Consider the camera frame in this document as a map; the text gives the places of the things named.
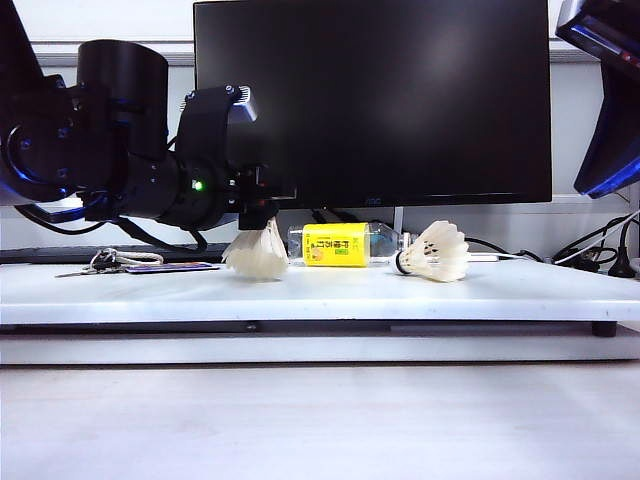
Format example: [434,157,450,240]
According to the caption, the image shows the bunch of metal keys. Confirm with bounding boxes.
[53,248,124,280]

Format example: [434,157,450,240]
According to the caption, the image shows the grey aluminium partition frame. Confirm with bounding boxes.
[0,30,640,222]

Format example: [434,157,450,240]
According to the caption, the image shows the black computer monitor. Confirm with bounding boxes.
[192,0,553,211]

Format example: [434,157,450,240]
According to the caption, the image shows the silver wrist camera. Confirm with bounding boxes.
[174,83,260,162]
[554,0,626,59]

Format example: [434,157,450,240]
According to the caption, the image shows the thin black cable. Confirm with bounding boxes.
[467,236,547,264]

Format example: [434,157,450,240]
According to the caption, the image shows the tangled black cables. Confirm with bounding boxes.
[551,209,640,269]

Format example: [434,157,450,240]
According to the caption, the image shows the shuttlecock with green cork sticker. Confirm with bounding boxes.
[221,219,292,282]

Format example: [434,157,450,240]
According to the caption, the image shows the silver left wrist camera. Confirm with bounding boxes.
[174,83,260,162]

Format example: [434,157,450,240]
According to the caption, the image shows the white cord key loop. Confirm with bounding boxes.
[110,251,167,268]

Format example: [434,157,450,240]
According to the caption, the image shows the blue card tag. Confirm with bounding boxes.
[123,261,222,276]

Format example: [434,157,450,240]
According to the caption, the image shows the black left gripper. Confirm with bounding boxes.
[158,149,297,232]

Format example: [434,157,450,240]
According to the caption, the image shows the black power plug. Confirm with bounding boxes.
[606,218,639,280]

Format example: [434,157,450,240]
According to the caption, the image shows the white cable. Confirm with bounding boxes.
[498,209,640,264]

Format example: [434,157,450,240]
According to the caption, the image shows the white raised desk board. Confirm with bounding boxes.
[0,258,640,327]

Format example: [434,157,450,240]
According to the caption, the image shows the plastic bottle with yellow label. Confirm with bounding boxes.
[287,222,419,269]

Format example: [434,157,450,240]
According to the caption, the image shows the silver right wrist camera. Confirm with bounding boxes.
[554,0,626,59]

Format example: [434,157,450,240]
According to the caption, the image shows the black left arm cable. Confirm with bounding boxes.
[13,197,209,253]

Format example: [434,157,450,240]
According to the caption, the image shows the black keyboard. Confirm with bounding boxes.
[0,242,232,266]

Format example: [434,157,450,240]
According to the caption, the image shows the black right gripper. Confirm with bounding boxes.
[573,0,640,201]

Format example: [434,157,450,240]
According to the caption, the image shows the white feather shuttlecock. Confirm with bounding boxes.
[391,221,472,285]

